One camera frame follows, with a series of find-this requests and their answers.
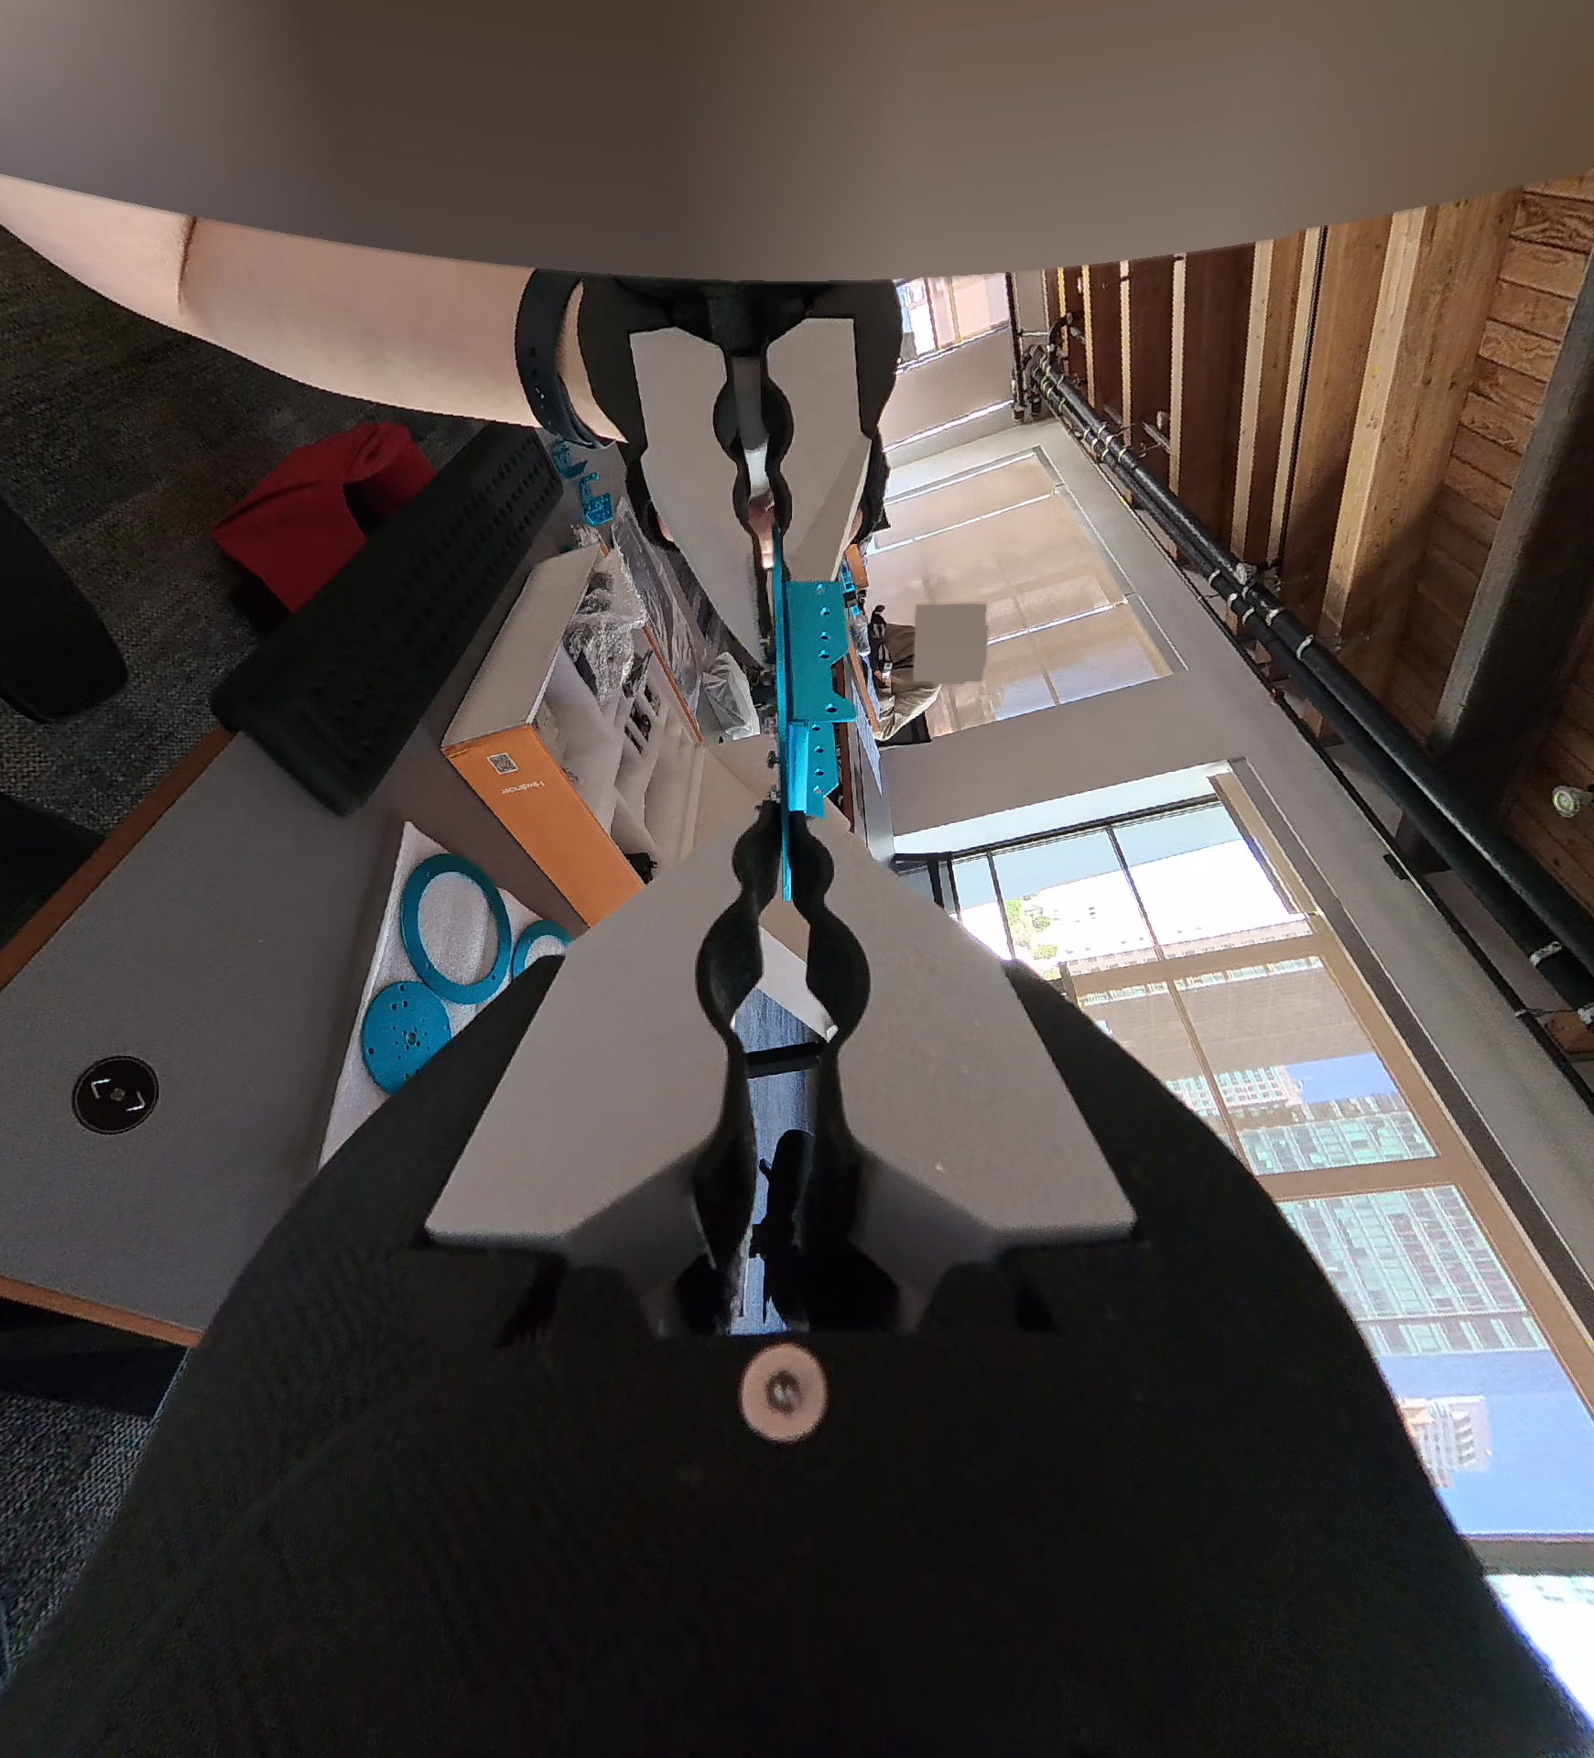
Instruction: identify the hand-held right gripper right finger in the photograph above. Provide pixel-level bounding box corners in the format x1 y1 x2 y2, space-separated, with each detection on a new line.
798 821 1139 1334

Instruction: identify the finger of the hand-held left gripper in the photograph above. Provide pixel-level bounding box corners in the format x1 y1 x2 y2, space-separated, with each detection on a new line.
759 316 884 579
627 329 780 663

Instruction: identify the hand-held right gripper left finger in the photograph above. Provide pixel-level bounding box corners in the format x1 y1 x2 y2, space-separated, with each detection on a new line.
427 803 765 1334

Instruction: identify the blue metal bracket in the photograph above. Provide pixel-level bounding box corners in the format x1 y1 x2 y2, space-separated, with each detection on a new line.
781 575 864 823

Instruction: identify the person's left forearm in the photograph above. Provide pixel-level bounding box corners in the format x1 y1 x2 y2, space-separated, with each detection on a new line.
0 155 544 430

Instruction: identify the black round desk grommet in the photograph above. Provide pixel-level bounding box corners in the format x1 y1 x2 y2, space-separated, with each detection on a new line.
71 1053 162 1137

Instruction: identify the bubble wrap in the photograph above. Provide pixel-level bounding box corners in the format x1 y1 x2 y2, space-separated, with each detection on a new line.
576 548 651 663

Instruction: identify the black wristband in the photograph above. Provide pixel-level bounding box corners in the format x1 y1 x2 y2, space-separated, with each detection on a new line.
513 270 611 452

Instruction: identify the small blue metal disc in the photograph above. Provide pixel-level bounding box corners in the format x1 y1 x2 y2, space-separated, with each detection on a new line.
361 979 456 1097

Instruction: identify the wide beige roller blind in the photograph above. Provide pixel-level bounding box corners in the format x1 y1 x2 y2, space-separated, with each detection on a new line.
864 450 1180 744

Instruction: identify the orange cardboard box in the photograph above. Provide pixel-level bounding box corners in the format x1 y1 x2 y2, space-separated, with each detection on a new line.
443 542 840 1042

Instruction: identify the white foam sheet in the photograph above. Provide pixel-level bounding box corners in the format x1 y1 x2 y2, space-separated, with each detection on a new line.
320 820 583 1172

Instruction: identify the white foam box insert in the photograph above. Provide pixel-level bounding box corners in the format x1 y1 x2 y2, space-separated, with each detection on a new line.
537 638 761 860

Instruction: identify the red cloth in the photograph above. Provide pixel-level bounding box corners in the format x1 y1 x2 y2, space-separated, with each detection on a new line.
210 421 442 616

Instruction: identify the window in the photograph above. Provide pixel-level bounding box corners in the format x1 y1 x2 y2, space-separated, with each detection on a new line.
941 794 1594 1543

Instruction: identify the black ceiling pipe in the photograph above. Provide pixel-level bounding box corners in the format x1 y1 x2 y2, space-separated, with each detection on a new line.
1020 340 1594 1071

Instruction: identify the dark steel ceiling beam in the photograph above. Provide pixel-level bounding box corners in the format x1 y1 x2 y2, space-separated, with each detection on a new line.
1426 149 1594 774

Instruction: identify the black office chair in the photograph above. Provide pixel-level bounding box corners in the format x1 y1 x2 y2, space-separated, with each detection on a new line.
0 403 133 1035

